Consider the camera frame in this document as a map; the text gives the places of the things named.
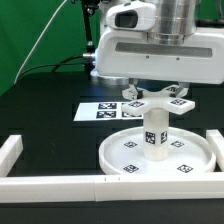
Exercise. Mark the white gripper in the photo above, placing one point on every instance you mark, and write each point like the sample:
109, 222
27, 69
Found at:
199, 59

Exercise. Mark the white rod part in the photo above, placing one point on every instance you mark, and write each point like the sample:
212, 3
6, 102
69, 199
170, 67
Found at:
164, 99

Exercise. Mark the white round table top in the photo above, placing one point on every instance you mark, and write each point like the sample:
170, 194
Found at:
131, 152

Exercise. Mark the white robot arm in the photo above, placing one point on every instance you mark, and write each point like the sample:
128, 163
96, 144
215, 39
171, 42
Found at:
159, 40

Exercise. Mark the white paper marker sheet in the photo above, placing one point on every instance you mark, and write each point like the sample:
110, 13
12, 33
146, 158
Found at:
102, 111

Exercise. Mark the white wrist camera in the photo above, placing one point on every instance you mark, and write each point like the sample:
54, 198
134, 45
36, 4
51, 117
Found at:
135, 15

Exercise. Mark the black camera stand pole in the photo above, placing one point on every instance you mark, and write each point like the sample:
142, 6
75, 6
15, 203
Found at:
88, 9

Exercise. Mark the white front frame bar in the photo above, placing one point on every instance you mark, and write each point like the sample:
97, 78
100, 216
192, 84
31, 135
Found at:
110, 188

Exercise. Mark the white left frame bar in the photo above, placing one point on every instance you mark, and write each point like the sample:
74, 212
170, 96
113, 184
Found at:
9, 153

